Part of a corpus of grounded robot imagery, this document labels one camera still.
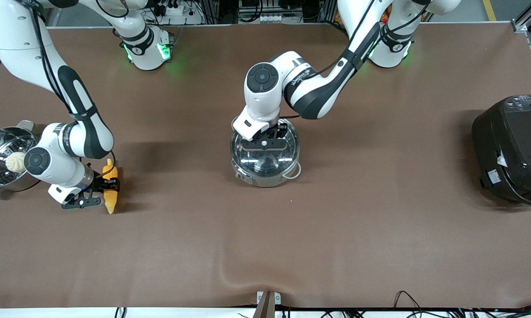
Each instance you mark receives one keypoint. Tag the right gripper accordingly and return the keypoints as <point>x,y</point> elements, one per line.
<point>98,185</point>

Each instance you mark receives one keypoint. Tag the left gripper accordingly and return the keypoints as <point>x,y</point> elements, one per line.
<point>279,131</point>

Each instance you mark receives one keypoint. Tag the yellow corn cob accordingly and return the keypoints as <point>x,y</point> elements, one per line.
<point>111,201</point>

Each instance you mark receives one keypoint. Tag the glass pot lid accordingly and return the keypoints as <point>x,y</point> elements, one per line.
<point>265,161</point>

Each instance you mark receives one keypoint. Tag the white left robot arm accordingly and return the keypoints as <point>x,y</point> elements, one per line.
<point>318,95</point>

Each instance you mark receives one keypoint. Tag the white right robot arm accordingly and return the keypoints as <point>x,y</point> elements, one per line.
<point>27,44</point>

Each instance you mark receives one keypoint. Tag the steel steamer pot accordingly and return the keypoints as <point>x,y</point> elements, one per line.
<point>0,168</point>

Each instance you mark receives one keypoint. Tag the white steamed bun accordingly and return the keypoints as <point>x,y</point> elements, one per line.
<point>16,162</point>

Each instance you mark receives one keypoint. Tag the brown table mat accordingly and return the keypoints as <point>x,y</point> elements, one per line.
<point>265,247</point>

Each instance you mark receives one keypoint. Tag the orange snack bags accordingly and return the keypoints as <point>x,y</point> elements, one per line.
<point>384,17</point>

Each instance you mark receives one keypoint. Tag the white power strip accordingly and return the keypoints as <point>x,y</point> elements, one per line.
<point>172,8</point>

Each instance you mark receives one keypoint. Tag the black rice cooker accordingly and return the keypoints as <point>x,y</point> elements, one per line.
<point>519,154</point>

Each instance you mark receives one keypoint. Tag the metal clamp bracket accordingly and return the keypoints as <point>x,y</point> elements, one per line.
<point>261,297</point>

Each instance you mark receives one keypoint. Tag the grey camera post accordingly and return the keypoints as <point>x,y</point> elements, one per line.
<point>265,309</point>

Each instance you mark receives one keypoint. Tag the aluminium frame profile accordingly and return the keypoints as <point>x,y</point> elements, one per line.
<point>530,20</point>

